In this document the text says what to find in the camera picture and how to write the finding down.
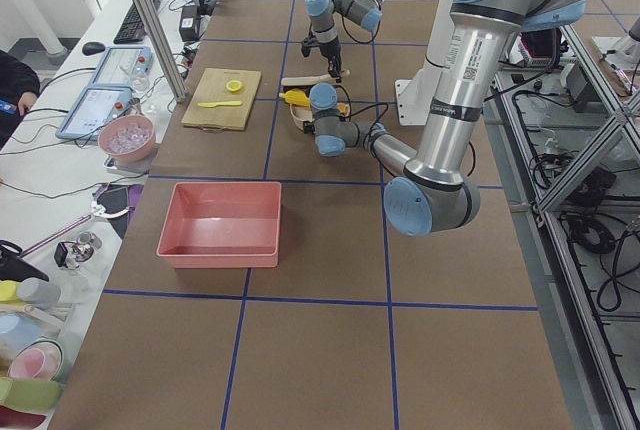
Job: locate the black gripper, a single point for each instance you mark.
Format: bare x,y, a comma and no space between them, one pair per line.
331,51

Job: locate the pink plastic bin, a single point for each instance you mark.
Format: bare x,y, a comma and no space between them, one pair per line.
222,225

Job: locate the grey cup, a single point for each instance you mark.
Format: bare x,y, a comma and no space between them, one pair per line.
40,293

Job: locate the yellow toy corn cob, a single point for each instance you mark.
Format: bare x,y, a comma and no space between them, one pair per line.
296,97

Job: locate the near blue teach pendant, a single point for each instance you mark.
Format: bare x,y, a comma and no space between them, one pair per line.
96,106

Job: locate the far blue teach pendant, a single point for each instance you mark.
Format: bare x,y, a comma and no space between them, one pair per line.
119,63

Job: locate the pink cup in stack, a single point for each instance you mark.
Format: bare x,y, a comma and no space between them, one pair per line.
41,360

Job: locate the black keyboard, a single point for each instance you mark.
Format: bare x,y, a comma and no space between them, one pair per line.
132,29

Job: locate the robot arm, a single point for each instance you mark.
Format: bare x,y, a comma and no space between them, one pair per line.
323,33
429,192

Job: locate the black computer mouse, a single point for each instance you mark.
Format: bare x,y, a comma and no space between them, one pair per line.
92,48

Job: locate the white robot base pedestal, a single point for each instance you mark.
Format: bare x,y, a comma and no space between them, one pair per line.
413,96

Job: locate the bamboo cutting board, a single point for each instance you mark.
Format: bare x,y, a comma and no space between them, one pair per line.
210,88

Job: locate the beige dustpan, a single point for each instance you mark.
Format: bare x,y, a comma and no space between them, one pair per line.
303,118

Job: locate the green cup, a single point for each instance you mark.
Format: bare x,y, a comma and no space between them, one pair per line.
29,395

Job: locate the person in black clothing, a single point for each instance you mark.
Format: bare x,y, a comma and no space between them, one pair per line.
20,87

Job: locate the brown toy potato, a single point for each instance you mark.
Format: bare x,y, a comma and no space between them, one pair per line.
344,109

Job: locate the yellow plastic knife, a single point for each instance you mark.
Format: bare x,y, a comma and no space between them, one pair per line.
218,104

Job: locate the digital kitchen scale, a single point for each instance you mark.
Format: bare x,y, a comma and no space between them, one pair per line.
137,167

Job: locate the blue teach pendant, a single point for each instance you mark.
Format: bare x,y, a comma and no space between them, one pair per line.
96,106
119,63

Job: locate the aluminium frame post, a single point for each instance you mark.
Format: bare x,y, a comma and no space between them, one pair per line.
162,48

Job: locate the yellow toy lemon slice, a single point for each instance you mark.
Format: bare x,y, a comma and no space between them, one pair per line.
234,86

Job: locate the aluminium frame rail right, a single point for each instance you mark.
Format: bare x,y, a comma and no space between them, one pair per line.
568,144

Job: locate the beige hand brush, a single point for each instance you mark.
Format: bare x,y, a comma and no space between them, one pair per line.
309,81

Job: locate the black power adapter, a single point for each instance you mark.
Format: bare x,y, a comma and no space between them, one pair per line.
189,25

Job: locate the pink bowl of clear pieces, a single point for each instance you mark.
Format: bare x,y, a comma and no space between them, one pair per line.
128,139

